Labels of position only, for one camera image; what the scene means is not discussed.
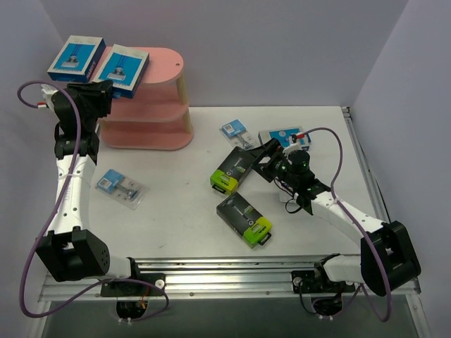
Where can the aluminium rail frame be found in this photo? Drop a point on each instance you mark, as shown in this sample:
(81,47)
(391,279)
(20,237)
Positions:
(175,229)

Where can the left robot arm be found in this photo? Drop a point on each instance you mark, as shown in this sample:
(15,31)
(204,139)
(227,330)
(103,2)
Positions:
(68,249)

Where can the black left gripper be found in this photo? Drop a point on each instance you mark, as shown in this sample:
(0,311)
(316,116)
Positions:
(100,93)

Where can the pink three-tier shelf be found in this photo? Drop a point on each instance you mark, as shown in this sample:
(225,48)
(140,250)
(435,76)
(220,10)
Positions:
(158,116)

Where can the white Gillette razor pack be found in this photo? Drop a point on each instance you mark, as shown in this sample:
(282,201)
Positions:
(285,197)

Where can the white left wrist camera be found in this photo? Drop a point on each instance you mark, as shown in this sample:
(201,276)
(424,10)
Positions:
(47,92)

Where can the black green razor box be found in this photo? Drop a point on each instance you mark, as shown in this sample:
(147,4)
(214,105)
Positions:
(246,221)
(232,171)

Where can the blue Harry's razor box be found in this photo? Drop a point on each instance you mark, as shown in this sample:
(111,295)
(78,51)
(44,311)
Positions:
(283,135)
(77,59)
(125,67)

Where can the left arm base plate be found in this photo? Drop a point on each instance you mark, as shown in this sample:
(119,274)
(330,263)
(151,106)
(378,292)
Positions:
(129,289)

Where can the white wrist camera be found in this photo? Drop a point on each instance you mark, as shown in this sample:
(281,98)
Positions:
(47,92)
(297,143)

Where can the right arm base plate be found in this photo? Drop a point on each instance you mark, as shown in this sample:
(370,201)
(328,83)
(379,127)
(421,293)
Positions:
(306,282)

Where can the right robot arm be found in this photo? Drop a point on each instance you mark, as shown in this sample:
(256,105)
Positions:
(387,259)

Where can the clear blister razor pack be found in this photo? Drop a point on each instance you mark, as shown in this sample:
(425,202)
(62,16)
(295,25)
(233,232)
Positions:
(237,135)
(122,189)

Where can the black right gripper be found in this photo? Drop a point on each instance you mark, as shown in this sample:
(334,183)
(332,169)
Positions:
(267,159)

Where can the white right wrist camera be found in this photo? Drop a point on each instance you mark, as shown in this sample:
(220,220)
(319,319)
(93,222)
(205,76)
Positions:
(297,143)

